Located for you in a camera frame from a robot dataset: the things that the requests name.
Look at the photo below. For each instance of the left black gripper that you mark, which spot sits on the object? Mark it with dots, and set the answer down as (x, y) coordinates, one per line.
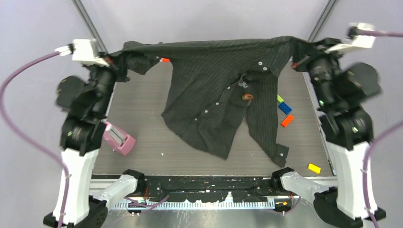
(117, 66)

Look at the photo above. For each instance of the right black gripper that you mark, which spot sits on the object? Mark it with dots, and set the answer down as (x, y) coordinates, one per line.
(317, 52)

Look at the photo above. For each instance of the orange round brooch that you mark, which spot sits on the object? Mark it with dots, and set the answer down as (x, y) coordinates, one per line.
(247, 97)

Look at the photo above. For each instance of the black pinstriped shirt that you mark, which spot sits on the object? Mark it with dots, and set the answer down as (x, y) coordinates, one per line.
(204, 105)

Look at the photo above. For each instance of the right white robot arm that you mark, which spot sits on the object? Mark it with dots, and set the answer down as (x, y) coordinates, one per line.
(348, 127)

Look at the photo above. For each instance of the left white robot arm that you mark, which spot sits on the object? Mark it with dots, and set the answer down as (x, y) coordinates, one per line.
(86, 103)

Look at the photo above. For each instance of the lime green brick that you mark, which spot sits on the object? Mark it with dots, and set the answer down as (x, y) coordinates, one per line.
(280, 99)

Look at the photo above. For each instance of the blue lego brick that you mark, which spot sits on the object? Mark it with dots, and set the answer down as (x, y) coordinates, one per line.
(284, 108)

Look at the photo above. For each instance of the orange lego brick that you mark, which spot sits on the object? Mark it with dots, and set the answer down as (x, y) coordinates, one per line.
(289, 118)

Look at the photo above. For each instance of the yellow brick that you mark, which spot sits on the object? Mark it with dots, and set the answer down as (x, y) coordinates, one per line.
(314, 168)

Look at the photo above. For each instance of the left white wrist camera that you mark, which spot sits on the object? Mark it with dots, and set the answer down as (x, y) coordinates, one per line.
(84, 51)

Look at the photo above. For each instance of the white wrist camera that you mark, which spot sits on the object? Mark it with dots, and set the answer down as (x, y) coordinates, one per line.
(84, 51)
(356, 40)

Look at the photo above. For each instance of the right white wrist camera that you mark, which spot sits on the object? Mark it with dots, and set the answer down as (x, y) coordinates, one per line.
(356, 40)

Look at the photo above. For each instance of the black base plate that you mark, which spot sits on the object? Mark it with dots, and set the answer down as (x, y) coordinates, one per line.
(209, 189)

